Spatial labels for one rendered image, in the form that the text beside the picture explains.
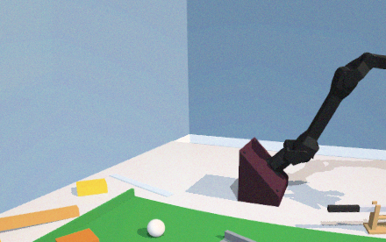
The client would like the yellow rectangular block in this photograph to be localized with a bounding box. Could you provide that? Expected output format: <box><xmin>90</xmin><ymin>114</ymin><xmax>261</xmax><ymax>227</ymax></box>
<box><xmin>76</xmin><ymin>179</ymin><xmax>108</xmax><ymax>196</ymax></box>

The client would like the white golf ball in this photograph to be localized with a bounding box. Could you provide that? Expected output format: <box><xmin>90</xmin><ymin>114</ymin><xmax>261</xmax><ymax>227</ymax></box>
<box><xmin>147</xmin><ymin>219</ymin><xmax>165</xmax><ymax>237</ymax></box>

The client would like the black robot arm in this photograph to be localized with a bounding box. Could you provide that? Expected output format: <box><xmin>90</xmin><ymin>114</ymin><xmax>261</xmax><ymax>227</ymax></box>
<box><xmin>266</xmin><ymin>53</ymin><xmax>386</xmax><ymax>175</ymax></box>

